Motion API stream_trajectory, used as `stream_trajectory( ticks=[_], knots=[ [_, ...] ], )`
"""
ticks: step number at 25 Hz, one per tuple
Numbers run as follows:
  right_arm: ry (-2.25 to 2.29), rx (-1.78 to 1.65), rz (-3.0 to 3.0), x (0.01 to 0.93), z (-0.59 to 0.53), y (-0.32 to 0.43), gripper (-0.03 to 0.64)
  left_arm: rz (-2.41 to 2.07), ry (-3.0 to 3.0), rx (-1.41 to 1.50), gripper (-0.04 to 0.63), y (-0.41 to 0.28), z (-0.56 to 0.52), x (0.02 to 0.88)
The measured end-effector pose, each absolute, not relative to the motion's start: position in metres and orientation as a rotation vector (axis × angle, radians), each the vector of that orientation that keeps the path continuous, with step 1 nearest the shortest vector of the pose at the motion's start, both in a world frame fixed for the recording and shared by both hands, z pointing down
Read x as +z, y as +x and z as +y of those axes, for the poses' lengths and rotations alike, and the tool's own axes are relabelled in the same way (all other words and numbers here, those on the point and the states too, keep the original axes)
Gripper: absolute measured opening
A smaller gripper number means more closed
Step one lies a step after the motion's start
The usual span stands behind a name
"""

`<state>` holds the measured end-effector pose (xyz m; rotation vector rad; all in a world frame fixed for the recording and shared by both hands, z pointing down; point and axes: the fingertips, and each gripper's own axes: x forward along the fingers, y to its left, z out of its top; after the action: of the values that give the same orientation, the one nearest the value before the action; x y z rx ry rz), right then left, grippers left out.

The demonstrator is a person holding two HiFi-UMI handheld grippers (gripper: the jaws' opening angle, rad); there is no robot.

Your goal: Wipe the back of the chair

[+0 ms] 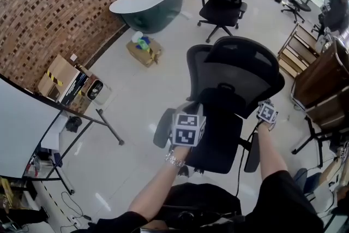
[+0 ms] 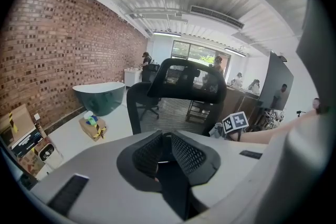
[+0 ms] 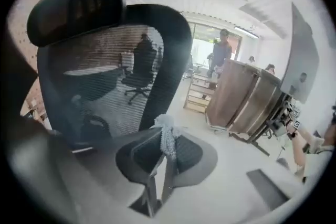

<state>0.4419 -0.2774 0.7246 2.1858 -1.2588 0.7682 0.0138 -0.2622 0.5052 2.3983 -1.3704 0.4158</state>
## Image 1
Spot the large cardboard box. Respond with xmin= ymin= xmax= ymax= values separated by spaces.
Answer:
xmin=37 ymin=54 xmax=82 ymax=101

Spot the silver beaded bracelet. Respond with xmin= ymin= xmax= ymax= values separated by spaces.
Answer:
xmin=164 ymin=152 xmax=186 ymax=169

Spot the black printed box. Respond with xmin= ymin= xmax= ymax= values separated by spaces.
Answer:
xmin=57 ymin=71 xmax=91 ymax=106

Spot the small white bin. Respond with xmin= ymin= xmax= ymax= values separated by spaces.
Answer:
xmin=86 ymin=78 xmax=112 ymax=106

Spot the wooden rolling cart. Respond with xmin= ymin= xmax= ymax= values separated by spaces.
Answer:
xmin=276 ymin=22 xmax=322 ymax=79

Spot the green cleaning bottle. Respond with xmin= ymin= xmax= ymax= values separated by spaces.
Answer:
xmin=135 ymin=37 xmax=152 ymax=51

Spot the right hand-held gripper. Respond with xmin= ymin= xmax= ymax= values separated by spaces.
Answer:
xmin=255 ymin=99 xmax=279 ymax=132

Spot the brown wooden desk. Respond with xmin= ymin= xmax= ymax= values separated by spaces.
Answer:
xmin=291 ymin=37 xmax=349 ymax=129

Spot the person's left forearm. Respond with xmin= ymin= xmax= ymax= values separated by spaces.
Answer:
xmin=128 ymin=145 xmax=191 ymax=223

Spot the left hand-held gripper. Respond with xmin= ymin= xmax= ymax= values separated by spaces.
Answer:
xmin=171 ymin=101 xmax=207 ymax=148

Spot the black bag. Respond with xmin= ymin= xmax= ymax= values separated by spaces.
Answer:
xmin=65 ymin=116 xmax=83 ymax=134

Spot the white power strip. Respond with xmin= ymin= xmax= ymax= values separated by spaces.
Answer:
xmin=69 ymin=214 xmax=82 ymax=229

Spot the white whiteboard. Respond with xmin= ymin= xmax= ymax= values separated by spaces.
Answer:
xmin=0 ymin=73 xmax=64 ymax=180

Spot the person's black clothing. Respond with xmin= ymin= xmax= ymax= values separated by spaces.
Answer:
xmin=69 ymin=170 xmax=325 ymax=233

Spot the white paper roll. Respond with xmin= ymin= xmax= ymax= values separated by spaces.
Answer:
xmin=131 ymin=31 xmax=145 ymax=43

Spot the flat cardboard box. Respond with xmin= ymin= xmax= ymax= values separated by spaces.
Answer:
xmin=125 ymin=38 xmax=164 ymax=68

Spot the person's right forearm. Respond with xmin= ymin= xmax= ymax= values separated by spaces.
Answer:
xmin=256 ymin=123 xmax=289 ymax=182

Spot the dark green bathtub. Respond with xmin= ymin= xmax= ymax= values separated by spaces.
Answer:
xmin=109 ymin=0 xmax=185 ymax=34

